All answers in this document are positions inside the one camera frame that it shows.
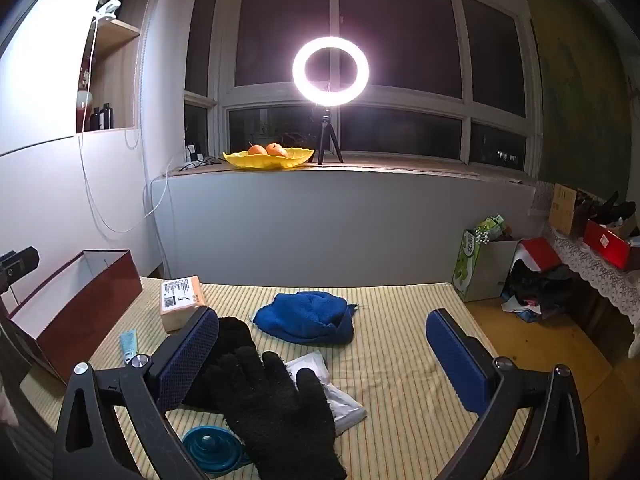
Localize person's left hand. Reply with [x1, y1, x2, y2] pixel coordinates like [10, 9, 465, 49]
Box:
[0, 389, 22, 428]

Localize black knitted glove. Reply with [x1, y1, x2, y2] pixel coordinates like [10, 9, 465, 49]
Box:
[202, 350, 347, 480]
[182, 316, 257, 411]

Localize green packet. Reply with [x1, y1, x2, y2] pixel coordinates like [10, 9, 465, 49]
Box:
[474, 215, 506, 243]

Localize black tripod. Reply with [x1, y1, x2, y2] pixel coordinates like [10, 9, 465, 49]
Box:
[306, 106, 345, 166]

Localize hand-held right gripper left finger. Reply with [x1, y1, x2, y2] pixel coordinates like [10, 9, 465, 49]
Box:
[52, 306, 221, 480]

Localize brown cardboard box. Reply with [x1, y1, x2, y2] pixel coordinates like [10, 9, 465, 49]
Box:
[548, 183, 596, 238]

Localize ring light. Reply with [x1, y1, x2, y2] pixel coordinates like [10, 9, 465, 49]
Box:
[292, 35, 371, 108]

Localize light blue tube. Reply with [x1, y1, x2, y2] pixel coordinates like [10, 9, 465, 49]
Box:
[119, 330, 138, 363]

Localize green printed cardboard box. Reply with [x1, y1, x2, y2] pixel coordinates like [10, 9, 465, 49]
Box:
[452, 229, 519, 303]

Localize black shoes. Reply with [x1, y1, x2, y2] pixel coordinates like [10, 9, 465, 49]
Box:
[590, 191, 638, 226]

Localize red shoe box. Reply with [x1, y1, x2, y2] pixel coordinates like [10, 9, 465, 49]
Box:
[583, 220, 633, 271]

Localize white lace cloth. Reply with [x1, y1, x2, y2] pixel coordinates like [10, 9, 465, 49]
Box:
[532, 182, 640, 333]

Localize peach parcel with label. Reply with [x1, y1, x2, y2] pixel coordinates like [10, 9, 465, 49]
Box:
[160, 275, 208, 332]

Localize wooden wall shelf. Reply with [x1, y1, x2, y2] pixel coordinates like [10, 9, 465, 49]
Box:
[75, 17, 143, 133]

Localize red flat box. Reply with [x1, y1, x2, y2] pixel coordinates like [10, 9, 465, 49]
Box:
[517, 239, 563, 273]

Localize blue knitted hat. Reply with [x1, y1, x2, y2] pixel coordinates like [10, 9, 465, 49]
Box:
[252, 290, 357, 347]

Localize dark red cardboard box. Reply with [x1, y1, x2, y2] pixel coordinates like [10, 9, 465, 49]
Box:
[9, 249, 144, 385]

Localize teal collapsible funnel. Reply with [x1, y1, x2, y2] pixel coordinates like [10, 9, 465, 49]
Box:
[181, 425, 251, 478]

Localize white framed window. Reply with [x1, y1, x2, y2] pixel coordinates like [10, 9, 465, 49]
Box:
[185, 0, 543, 176]

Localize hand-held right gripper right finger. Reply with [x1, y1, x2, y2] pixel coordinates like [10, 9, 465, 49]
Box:
[425, 308, 590, 480]

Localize charger with black cables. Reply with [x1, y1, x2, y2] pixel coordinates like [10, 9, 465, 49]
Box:
[178, 144, 228, 172]

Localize white plastic packet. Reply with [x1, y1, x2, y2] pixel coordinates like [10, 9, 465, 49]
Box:
[285, 351, 368, 436]

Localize yellow leaf-shaped plate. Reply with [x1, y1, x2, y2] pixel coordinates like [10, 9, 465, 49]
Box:
[222, 147, 316, 172]

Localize white hanging cable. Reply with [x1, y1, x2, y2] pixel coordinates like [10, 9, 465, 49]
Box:
[77, 17, 167, 234]

